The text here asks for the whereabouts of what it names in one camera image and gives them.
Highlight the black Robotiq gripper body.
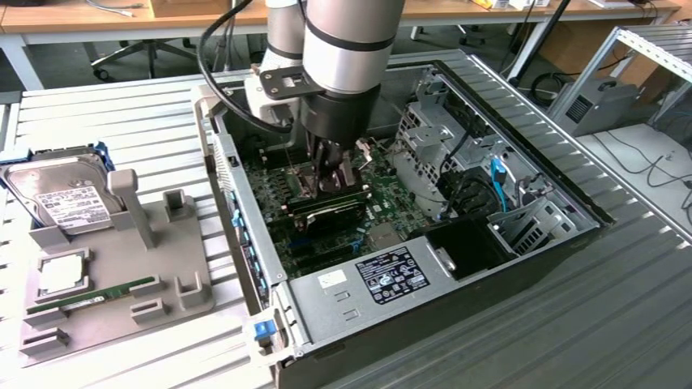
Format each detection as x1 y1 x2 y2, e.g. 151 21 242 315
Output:
301 85 381 146

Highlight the thin metal locking lever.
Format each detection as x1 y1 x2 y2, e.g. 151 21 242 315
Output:
283 134 298 173

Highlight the metal socket cover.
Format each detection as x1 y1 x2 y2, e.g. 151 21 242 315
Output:
354 137 375 173

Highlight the CPU socket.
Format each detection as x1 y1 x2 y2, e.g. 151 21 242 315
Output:
295 165 326 199

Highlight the black RAM slot row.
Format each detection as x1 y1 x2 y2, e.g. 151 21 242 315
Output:
259 139 305 168

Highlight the green motherboard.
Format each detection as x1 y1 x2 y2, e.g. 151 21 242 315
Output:
241 135 429 280

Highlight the installed black RAM stick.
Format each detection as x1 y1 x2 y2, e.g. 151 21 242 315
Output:
286 188 373 216

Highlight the silver chipset heatsink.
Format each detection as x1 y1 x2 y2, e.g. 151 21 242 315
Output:
367 224 406 250

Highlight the perforated silver drive cage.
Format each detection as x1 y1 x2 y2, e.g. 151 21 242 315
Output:
393 100 489 222

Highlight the black expansion slot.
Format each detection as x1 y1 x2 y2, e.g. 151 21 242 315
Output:
295 242 358 273

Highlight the white square sticker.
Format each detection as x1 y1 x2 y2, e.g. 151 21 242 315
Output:
318 270 350 289

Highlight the black power supply label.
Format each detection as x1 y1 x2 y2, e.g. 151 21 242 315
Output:
354 245 433 307

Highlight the silver power supply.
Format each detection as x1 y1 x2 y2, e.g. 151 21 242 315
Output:
285 237 462 345

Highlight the silver disk bay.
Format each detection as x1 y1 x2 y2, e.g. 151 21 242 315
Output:
486 196 589 257

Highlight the silver office chair base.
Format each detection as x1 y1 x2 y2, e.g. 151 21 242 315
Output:
89 38 214 80

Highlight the small cardboard box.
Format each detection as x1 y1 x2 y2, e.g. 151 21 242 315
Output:
149 0 233 19

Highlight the slanted black pole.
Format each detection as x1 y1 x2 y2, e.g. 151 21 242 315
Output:
517 0 575 87

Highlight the open black PC case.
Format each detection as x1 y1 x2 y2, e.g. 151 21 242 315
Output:
193 59 619 389

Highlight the large brown cardboard box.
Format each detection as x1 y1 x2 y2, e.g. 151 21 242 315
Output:
539 19 675 107

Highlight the green RAM stick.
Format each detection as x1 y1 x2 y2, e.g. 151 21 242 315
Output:
26 280 158 316

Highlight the silver hard disk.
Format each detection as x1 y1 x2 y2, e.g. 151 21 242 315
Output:
0 156 117 237

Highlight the wooden desk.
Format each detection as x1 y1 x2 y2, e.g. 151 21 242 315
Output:
0 0 685 45

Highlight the silver CPU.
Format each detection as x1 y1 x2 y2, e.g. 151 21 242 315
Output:
38 254 91 297

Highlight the gray parts rack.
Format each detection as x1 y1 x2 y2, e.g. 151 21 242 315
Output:
19 168 219 368

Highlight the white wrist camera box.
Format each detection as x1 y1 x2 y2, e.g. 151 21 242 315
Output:
243 68 317 127

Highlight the black power wire bundle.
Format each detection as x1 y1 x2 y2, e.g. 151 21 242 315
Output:
437 133 502 222

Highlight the dangling gray cable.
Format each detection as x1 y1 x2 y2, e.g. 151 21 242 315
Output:
213 0 241 73

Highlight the blue SATA wire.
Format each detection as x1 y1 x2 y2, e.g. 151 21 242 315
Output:
489 157 513 214

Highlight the coiled black cable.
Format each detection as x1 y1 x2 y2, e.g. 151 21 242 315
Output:
531 72 569 103

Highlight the gray machine with handle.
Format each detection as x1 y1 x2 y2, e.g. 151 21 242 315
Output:
563 79 641 138

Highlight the thin black table cable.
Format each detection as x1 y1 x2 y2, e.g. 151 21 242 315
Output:
593 129 692 190

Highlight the aluminium frame shelf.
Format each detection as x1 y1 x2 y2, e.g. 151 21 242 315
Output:
546 24 692 125

